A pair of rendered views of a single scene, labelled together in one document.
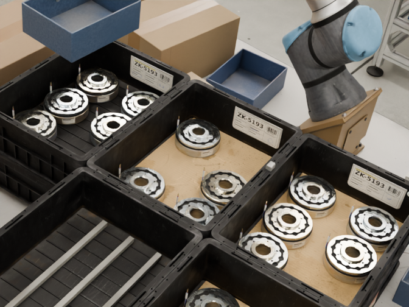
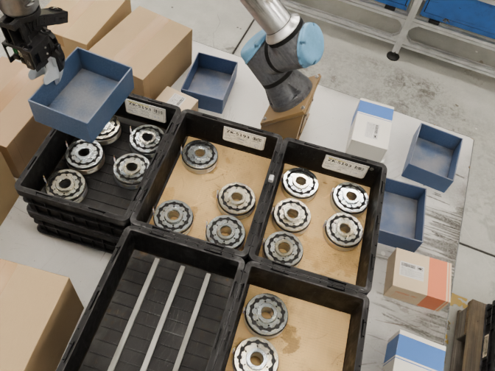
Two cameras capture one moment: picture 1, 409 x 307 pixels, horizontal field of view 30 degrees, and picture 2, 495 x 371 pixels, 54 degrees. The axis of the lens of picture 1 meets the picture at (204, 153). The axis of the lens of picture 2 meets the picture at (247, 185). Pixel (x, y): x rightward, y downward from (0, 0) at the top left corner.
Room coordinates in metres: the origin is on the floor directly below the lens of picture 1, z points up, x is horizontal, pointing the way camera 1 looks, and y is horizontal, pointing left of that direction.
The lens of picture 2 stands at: (0.51, 0.19, 1.98)
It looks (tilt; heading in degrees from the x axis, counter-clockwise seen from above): 56 degrees down; 338
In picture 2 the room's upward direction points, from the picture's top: 11 degrees clockwise
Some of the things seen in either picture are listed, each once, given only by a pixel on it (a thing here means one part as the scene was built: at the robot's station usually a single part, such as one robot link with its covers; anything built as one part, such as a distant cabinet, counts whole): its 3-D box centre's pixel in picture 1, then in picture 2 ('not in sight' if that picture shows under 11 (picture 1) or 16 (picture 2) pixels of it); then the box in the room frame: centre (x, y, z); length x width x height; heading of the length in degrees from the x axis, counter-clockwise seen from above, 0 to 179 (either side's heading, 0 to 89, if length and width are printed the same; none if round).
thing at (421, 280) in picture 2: not in sight; (417, 279); (0.92, -0.53, 0.74); 0.16 x 0.12 x 0.07; 62
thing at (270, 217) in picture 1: (288, 221); (292, 214); (1.12, -0.19, 0.86); 0.10 x 0.10 x 0.01
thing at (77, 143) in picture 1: (88, 111); (107, 158); (1.37, 0.28, 0.87); 0.40 x 0.30 x 0.11; 152
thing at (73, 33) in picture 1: (82, 15); (84, 93); (1.38, 0.30, 1.11); 0.20 x 0.15 x 0.07; 146
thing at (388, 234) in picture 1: (374, 224); (350, 197); (1.14, -0.37, 0.86); 0.10 x 0.10 x 0.01
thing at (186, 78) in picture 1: (89, 93); (104, 147); (1.37, 0.28, 0.92); 0.40 x 0.30 x 0.02; 152
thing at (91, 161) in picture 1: (199, 150); (211, 178); (1.23, 0.01, 0.92); 0.40 x 0.30 x 0.02; 152
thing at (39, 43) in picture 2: not in sight; (28, 34); (1.41, 0.38, 1.27); 0.09 x 0.08 x 0.12; 145
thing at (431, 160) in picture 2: not in sight; (432, 157); (1.33, -0.77, 0.73); 0.20 x 0.15 x 0.07; 144
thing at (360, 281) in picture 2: (319, 234); (317, 219); (1.09, -0.25, 0.87); 0.40 x 0.30 x 0.11; 152
